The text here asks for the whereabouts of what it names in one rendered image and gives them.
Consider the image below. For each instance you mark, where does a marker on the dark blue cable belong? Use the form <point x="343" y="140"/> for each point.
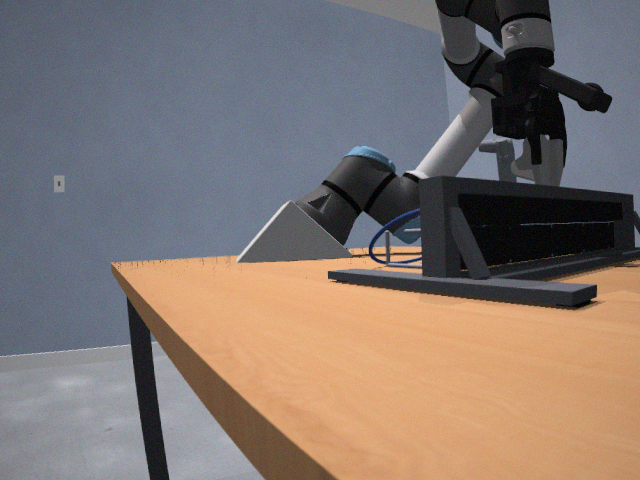
<point x="386" y="227"/>

